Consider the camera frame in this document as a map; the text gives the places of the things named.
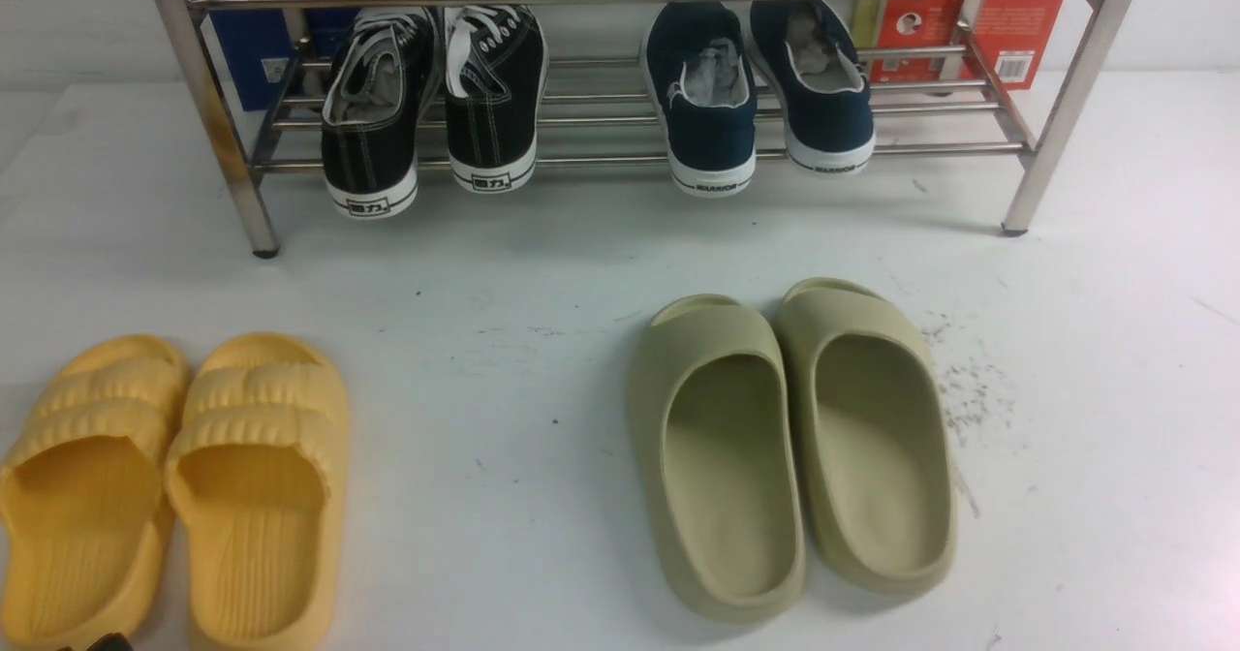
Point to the navy canvas shoe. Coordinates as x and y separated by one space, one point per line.
807 56
698 77

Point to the blue box behind rack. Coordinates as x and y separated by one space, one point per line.
256 45

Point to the red box behind rack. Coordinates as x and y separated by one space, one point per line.
1012 34

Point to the olive slide sandal left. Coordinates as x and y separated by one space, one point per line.
708 405

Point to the olive slide sandal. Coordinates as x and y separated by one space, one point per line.
708 405
870 437

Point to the black canvas sneaker right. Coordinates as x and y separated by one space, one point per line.
496 65

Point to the black canvas sneaker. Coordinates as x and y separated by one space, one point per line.
382 80
496 65

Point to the olive slide sandal right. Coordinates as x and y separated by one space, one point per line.
870 437

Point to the black canvas sneaker left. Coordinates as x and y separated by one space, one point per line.
382 80

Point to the yellow slide sandal right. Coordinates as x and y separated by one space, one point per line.
257 475

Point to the yellow slide sandal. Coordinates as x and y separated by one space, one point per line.
257 475
84 505

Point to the yellow slide sandal left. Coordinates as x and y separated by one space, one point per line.
84 505

